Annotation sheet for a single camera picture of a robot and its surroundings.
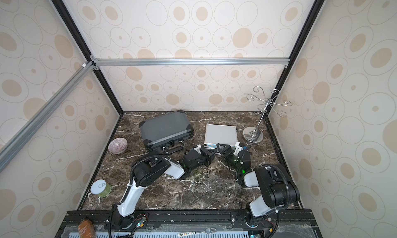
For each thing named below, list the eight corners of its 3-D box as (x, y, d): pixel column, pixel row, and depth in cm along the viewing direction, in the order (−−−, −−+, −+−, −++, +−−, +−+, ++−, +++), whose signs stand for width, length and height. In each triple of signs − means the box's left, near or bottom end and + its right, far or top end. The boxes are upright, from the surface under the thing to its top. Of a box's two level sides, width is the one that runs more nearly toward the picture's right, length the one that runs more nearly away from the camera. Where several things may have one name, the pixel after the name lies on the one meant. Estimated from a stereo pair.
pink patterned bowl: (109, 154, 98) (105, 150, 94) (114, 142, 104) (111, 137, 100) (126, 154, 99) (122, 150, 94) (130, 142, 104) (127, 137, 100)
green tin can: (93, 197, 82) (87, 193, 78) (99, 183, 87) (93, 179, 82) (108, 197, 82) (102, 193, 78) (113, 183, 87) (108, 179, 82)
